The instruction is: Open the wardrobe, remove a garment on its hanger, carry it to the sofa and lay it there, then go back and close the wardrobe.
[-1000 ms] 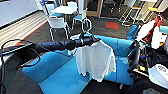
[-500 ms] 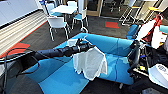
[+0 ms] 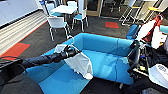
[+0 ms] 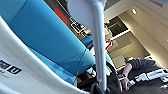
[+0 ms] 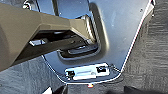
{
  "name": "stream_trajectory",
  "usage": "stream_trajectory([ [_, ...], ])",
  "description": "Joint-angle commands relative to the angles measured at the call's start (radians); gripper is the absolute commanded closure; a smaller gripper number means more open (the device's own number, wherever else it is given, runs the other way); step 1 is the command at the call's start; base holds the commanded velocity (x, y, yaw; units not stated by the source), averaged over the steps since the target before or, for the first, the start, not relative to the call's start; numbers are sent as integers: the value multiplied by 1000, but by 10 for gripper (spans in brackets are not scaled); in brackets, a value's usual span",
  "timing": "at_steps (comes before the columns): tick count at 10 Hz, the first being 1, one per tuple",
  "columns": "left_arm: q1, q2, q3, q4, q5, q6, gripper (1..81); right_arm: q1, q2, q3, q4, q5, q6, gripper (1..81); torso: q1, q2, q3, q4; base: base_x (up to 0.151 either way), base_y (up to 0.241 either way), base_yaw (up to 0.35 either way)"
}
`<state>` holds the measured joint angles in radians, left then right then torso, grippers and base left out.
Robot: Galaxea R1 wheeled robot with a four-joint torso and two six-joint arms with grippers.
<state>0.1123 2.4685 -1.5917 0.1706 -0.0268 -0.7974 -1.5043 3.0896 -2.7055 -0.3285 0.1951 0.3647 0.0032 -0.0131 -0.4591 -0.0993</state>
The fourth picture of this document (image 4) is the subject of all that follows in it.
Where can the blue sofa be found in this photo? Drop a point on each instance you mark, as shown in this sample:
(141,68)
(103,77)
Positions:
(43,30)

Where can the person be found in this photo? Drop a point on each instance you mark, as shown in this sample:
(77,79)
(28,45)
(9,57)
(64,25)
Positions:
(143,63)

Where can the ceiling light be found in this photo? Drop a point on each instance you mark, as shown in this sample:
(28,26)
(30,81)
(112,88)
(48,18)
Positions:
(134,11)

